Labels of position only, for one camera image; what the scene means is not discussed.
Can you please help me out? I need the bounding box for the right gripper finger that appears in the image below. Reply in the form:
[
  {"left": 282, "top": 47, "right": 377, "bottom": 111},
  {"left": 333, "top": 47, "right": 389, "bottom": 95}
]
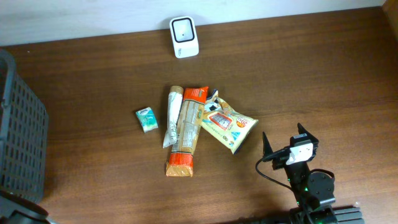
[
  {"left": 297, "top": 123, "right": 319, "bottom": 146},
  {"left": 262, "top": 132, "right": 273, "bottom": 162}
]

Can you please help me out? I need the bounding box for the yellow snack chip bag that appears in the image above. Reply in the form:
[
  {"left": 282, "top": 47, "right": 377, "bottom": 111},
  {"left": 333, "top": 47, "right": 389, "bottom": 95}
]
[{"left": 201, "top": 90, "right": 259, "bottom": 154}]

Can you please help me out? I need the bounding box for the orange long pasta packet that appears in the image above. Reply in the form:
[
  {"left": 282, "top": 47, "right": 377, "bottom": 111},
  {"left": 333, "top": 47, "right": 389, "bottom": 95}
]
[{"left": 165, "top": 86, "right": 208, "bottom": 177}]

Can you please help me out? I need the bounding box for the white beige tube packet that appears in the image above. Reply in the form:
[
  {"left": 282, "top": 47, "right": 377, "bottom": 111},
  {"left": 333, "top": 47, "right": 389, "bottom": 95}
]
[{"left": 163, "top": 86, "right": 183, "bottom": 148}]

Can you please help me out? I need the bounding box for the small green tissue pack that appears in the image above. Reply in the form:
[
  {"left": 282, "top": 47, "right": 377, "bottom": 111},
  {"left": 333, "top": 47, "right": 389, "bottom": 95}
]
[{"left": 136, "top": 107, "right": 158, "bottom": 133}]

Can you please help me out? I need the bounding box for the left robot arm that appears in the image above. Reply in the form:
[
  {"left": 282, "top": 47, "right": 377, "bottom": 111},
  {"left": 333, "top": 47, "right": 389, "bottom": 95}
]
[{"left": 1, "top": 190, "right": 53, "bottom": 224}]

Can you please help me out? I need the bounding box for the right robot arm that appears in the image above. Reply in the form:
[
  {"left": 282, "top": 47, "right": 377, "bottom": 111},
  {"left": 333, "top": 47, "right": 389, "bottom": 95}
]
[{"left": 256, "top": 123, "right": 338, "bottom": 224}]

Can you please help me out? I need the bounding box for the white barcode scanner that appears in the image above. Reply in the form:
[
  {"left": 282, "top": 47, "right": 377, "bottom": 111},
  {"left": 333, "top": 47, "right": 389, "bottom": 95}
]
[{"left": 169, "top": 16, "right": 199, "bottom": 58}]

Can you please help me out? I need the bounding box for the grey plastic mesh basket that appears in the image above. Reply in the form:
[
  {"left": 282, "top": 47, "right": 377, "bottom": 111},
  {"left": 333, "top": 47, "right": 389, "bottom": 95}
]
[{"left": 1, "top": 49, "right": 49, "bottom": 203}]

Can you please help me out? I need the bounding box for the black right camera cable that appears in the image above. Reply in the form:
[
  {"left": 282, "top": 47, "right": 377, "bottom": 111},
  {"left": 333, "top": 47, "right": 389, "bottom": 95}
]
[{"left": 254, "top": 147, "right": 336, "bottom": 224}]

